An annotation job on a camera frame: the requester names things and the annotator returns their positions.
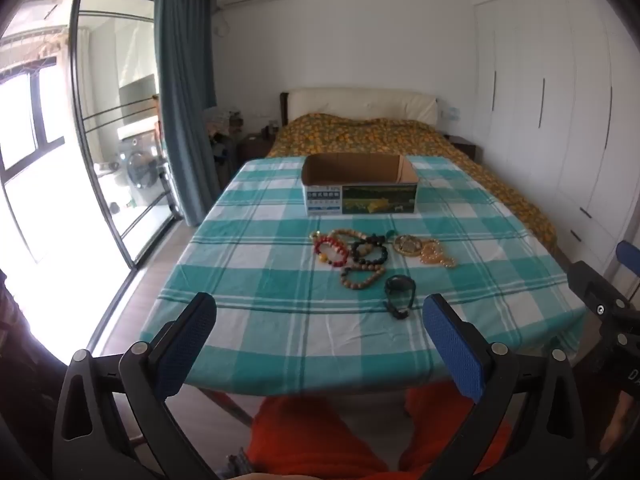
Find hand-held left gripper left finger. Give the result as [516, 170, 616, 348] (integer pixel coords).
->
[52, 291, 218, 480]

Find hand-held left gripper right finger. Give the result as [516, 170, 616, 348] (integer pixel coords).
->
[422, 293, 596, 480]

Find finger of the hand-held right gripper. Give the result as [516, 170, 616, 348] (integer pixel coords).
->
[615, 240, 640, 281]
[567, 260, 633, 316]

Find black wrist watch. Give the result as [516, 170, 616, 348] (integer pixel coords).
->
[382, 275, 417, 318]

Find amber bead bracelet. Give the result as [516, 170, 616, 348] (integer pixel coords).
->
[419, 239, 457, 268]

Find black bead bracelet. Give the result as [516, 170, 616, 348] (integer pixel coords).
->
[350, 240, 390, 266]

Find brown wooden bead bracelet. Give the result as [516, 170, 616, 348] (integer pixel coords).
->
[340, 265, 387, 290]

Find red bead bracelet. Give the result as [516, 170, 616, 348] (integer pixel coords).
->
[313, 236, 350, 267]

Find printed cardboard box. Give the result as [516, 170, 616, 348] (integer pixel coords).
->
[300, 152, 420, 216]

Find person's right hand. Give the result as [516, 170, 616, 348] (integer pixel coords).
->
[602, 402, 636, 463]

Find teal checked tablecloth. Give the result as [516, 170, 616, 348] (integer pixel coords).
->
[140, 155, 588, 396]

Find gold mesh bangle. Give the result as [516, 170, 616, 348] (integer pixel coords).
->
[393, 235, 423, 258]

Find person's orange pants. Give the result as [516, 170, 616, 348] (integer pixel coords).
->
[247, 382, 481, 480]

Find white wardrobe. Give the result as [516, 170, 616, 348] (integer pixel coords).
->
[472, 0, 640, 281]

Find silver washing machine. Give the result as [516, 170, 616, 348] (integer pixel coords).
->
[117, 130, 168, 206]

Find dark wooden nightstand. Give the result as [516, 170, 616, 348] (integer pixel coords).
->
[445, 135, 483, 163]
[237, 132, 278, 166]

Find pile of folded cloths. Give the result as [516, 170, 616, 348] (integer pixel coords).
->
[205, 107, 246, 141]

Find blue-grey curtain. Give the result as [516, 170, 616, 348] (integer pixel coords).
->
[152, 0, 221, 226]

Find light wooden bead bracelet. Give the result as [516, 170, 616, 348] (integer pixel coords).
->
[327, 228, 386, 247]

